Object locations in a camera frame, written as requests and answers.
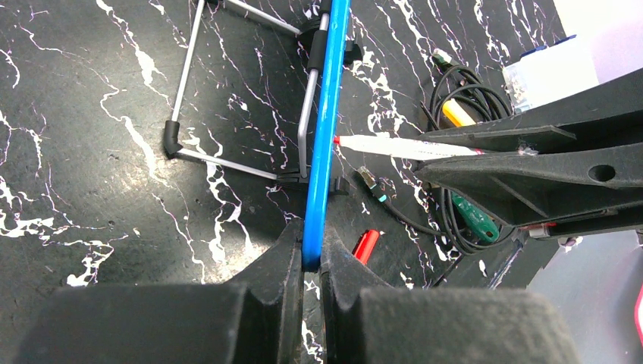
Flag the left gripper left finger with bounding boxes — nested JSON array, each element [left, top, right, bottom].
[[14, 221, 303, 363]]

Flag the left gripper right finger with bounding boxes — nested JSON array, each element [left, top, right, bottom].
[[320, 226, 579, 363]]

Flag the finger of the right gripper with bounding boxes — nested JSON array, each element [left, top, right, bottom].
[[419, 70, 642, 153], [416, 143, 642, 237]]

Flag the red marker cap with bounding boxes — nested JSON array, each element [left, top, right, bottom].
[[352, 230, 381, 265]]

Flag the white red marker pen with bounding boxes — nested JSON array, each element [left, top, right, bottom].
[[334, 135, 485, 161]]

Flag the blue framed whiteboard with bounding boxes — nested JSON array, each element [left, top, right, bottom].
[[301, 1, 351, 272]]

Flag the whiteboard metal stand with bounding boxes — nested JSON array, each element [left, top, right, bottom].
[[162, 0, 364, 194]]

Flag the clear plastic screw box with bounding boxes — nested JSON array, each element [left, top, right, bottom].
[[502, 35, 599, 113]]

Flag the green handled screwdriver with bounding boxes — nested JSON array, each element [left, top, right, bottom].
[[450, 192, 500, 244]]

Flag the yellow handled screwdriver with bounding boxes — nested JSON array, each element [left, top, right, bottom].
[[441, 99, 476, 127]]

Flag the black coiled cable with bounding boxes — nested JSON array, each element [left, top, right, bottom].
[[359, 49, 519, 256]]

